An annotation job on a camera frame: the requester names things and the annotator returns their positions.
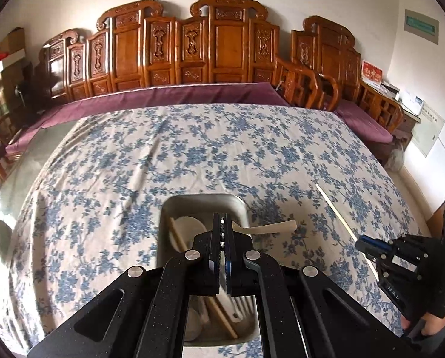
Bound white box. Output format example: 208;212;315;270
380;81;425;115

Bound wooden chopstick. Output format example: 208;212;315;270
169;217;239;339
315;184;377;270

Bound clear plastic bag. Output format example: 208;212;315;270
387;139;406;171

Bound metal tray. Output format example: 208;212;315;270
156;193;261;346

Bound white wall panel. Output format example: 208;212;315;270
410;105;445;158

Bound green wall plaque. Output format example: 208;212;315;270
404;8;441;46

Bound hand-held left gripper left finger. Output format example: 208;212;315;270
28;212;223;358

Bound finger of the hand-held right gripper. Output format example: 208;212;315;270
355;234;399;252
365;251;397;270

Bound purple armchair cushion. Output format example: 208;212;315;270
333;99;393;145

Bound blue floral tablecloth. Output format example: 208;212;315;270
0;102;424;358

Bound purple sofa cushion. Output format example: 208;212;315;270
5;81;291;154

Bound red desk calendar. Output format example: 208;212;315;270
361;60;384;85

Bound cardboard boxes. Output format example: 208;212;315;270
0;27;26;70

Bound white plastic fork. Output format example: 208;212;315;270
228;295;255;316

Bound person's right hand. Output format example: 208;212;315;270
401;304;445;341

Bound dark cabinet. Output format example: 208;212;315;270
0;63;48;143

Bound long carved wooden sofa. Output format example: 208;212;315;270
38;0;340;112

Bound carved wooden armchair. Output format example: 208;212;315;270
290;16;406;147

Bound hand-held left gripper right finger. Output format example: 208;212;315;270
224;214;421;358

